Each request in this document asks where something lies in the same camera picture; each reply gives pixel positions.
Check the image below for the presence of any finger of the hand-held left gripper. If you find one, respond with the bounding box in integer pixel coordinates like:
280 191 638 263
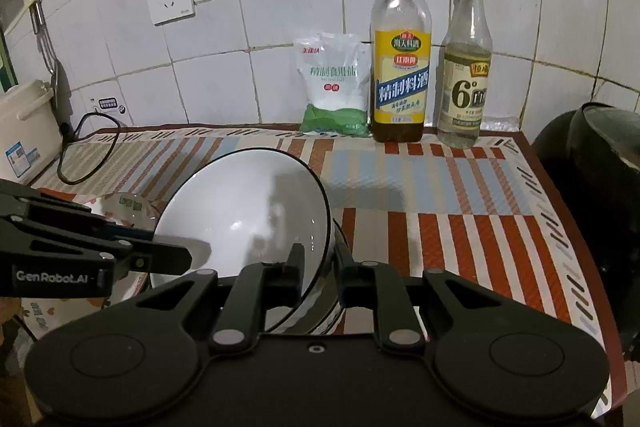
0 179 156 243
0 216 195 276

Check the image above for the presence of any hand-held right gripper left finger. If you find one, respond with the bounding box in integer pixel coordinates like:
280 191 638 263
135 243 307 355

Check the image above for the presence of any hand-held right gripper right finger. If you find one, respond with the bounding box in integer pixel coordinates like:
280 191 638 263
336 241 501 353

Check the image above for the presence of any white ribbed bowl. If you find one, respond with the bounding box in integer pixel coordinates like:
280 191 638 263
147 217 351 335

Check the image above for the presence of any pink rabbit print plate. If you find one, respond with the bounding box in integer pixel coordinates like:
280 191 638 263
17 191 160 350

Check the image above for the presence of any white rice cooker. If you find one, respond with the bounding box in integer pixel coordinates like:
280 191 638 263
0 79 63 185

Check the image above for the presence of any striped table mat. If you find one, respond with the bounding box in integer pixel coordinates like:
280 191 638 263
20 123 631 418

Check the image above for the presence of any metal spatula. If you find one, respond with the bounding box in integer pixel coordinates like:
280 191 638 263
31 0 73 110

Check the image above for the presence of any white salt bag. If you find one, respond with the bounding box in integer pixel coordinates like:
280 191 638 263
294 32 372 138

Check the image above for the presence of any cooking wine bottle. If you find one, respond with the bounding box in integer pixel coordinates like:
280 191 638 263
369 0 433 144

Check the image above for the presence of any clear vinegar bottle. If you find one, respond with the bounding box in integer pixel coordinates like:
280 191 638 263
436 0 493 148

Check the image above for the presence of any black pot with lid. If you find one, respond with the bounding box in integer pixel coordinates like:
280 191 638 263
531 103 640 358

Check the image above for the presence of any black power cable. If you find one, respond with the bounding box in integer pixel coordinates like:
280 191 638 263
56 109 123 185

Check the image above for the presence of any small wall sticker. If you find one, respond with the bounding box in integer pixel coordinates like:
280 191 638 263
90 96 126 114

